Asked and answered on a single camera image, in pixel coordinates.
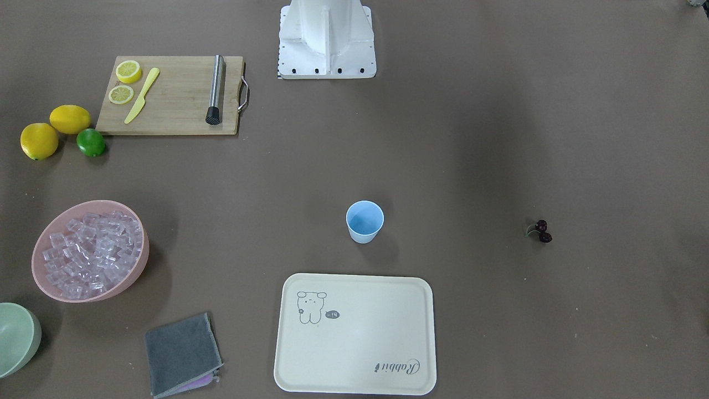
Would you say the light blue cup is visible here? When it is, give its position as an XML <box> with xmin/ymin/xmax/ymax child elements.
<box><xmin>345</xmin><ymin>200</ymin><xmax>385</xmax><ymax>243</ymax></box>

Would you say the dark cherries pair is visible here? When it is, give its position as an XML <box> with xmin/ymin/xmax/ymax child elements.
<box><xmin>525</xmin><ymin>219</ymin><xmax>553</xmax><ymax>243</ymax></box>

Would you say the pile of clear ice cubes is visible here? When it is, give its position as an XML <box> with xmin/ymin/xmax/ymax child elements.
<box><xmin>42</xmin><ymin>211</ymin><xmax>144</xmax><ymax>300</ymax></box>

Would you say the cream rabbit tray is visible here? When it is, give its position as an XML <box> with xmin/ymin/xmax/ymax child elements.
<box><xmin>273</xmin><ymin>273</ymin><xmax>438</xmax><ymax>396</ymax></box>

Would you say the steel muddler black tip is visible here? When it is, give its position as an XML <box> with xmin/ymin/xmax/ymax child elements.
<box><xmin>205</xmin><ymin>55</ymin><xmax>225</xmax><ymax>126</ymax></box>

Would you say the grey folded cloth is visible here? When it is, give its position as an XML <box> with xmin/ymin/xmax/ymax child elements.
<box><xmin>144</xmin><ymin>311</ymin><xmax>223</xmax><ymax>398</ymax></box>

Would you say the wooden cutting board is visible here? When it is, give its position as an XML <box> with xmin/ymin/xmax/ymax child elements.
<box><xmin>96</xmin><ymin>55</ymin><xmax>248</xmax><ymax>136</ymax></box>

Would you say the yellow plastic knife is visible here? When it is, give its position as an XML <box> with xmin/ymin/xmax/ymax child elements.
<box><xmin>124</xmin><ymin>68</ymin><xmax>161</xmax><ymax>124</ymax></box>

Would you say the lemon slice lower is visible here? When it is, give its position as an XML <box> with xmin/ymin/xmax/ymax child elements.
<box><xmin>108</xmin><ymin>84</ymin><xmax>135</xmax><ymax>105</ymax></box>

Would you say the lemon slice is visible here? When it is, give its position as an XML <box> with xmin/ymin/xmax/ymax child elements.
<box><xmin>115</xmin><ymin>60</ymin><xmax>142</xmax><ymax>84</ymax></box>
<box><xmin>108</xmin><ymin>84</ymin><xmax>135</xmax><ymax>105</ymax></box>

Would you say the lemon slice upper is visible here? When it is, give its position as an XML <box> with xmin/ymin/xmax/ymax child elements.
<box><xmin>115</xmin><ymin>60</ymin><xmax>142</xmax><ymax>84</ymax></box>

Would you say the green lime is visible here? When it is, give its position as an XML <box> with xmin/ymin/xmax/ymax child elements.
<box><xmin>76</xmin><ymin>128</ymin><xmax>106</xmax><ymax>157</ymax></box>

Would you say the yellow lemon near board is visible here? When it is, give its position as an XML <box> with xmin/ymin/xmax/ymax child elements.
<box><xmin>50</xmin><ymin>104</ymin><xmax>92</xmax><ymax>135</ymax></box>

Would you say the pink bowl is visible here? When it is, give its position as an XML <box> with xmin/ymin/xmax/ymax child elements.
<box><xmin>31</xmin><ymin>200</ymin><xmax>150</xmax><ymax>303</ymax></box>

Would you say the green bowl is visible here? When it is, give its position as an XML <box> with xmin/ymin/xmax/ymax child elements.
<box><xmin>1</xmin><ymin>303</ymin><xmax>42</xmax><ymax>378</ymax></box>

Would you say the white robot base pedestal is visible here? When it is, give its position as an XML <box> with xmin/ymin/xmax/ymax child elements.
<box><xmin>277</xmin><ymin>1</ymin><xmax>377</xmax><ymax>79</ymax></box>

